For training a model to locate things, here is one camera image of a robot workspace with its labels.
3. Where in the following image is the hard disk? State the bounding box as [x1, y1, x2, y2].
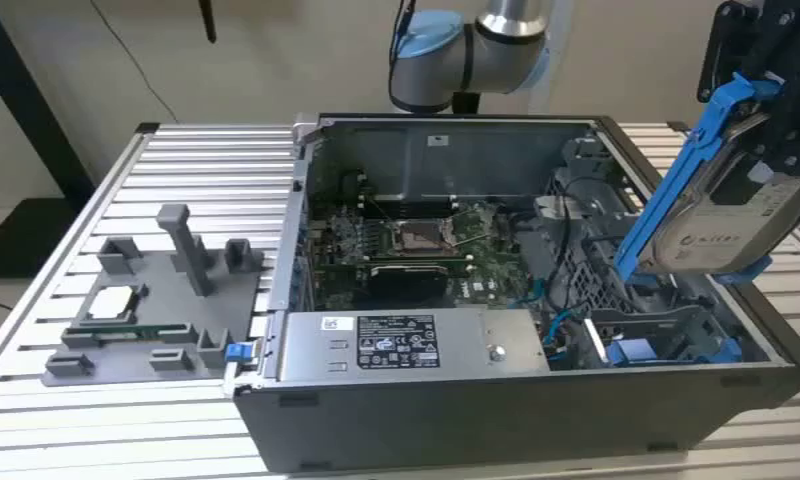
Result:
[612, 72, 800, 287]

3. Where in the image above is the green motherboard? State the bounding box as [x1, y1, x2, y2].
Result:
[306, 199, 539, 311]

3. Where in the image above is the black graphics card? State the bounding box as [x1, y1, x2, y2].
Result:
[363, 263, 450, 307]

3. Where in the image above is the grey parts rack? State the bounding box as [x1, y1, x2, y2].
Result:
[41, 203, 274, 390]

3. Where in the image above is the silver case release lever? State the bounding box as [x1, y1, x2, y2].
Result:
[291, 113, 323, 147]

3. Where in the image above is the thin black wall cable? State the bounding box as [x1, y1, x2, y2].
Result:
[96, 0, 183, 126]

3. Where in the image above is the open grey PC case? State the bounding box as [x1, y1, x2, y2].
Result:
[223, 112, 800, 474]

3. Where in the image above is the black hanging antenna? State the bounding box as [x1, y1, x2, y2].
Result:
[197, 0, 220, 44]

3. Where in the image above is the long black power wire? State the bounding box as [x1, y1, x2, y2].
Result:
[547, 197, 619, 314]

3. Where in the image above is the green RAM stick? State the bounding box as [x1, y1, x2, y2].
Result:
[72, 323, 199, 343]

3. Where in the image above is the silver CPU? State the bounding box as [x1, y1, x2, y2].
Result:
[87, 287, 140, 321]

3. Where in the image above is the CPU socket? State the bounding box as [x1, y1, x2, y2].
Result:
[390, 219, 456, 255]

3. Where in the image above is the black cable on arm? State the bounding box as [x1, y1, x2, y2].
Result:
[388, 0, 420, 57]

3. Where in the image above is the grey metal disk bay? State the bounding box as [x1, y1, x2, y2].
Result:
[531, 137, 735, 324]

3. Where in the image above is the black stand with base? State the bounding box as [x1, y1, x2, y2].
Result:
[0, 0, 103, 279]

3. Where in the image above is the silver power supply unit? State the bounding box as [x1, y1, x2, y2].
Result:
[276, 308, 552, 382]

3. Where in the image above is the blue data wire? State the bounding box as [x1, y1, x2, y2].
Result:
[514, 277, 588, 354]

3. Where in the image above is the thin wire locking lever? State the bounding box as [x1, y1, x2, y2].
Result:
[363, 192, 399, 225]

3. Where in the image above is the white upright post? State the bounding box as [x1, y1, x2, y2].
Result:
[526, 0, 579, 115]

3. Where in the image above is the long black expansion slot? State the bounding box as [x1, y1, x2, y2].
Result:
[368, 252, 475, 263]

